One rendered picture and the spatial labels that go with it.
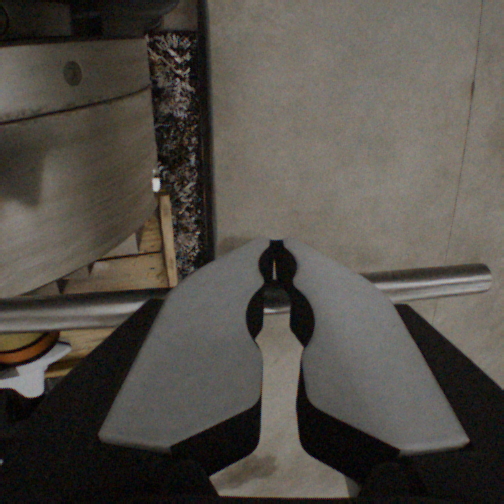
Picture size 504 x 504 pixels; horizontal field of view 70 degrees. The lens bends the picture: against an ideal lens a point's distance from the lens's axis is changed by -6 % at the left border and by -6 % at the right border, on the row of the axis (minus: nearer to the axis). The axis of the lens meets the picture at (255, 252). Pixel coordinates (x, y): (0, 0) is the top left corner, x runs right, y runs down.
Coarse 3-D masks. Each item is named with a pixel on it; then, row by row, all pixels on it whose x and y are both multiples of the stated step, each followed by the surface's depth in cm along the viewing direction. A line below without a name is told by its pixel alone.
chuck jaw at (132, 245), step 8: (136, 232) 31; (128, 240) 31; (136, 240) 31; (120, 248) 31; (128, 248) 31; (136, 248) 31; (80, 272) 32; (88, 272) 32; (64, 280) 34; (40, 288) 32; (48, 288) 32; (56, 288) 32; (64, 288) 34
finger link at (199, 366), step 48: (192, 288) 10; (240, 288) 10; (192, 336) 8; (240, 336) 8; (144, 384) 7; (192, 384) 7; (240, 384) 7; (144, 432) 6; (192, 432) 6; (240, 432) 7
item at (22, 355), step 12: (0, 336) 31; (12, 336) 32; (24, 336) 32; (36, 336) 33; (48, 336) 35; (0, 348) 32; (12, 348) 32; (24, 348) 33; (36, 348) 34; (48, 348) 36; (0, 360) 33; (12, 360) 33; (24, 360) 34; (36, 360) 35
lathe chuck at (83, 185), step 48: (144, 96) 25; (0, 144) 16; (48, 144) 18; (96, 144) 21; (144, 144) 26; (0, 192) 17; (48, 192) 19; (96, 192) 21; (144, 192) 27; (0, 240) 18; (48, 240) 20; (96, 240) 22; (0, 288) 19
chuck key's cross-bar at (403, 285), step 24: (480, 264) 14; (168, 288) 12; (384, 288) 13; (408, 288) 13; (432, 288) 13; (456, 288) 13; (480, 288) 14; (0, 312) 11; (24, 312) 11; (48, 312) 11; (72, 312) 11; (96, 312) 12; (120, 312) 12; (264, 312) 13; (288, 312) 13
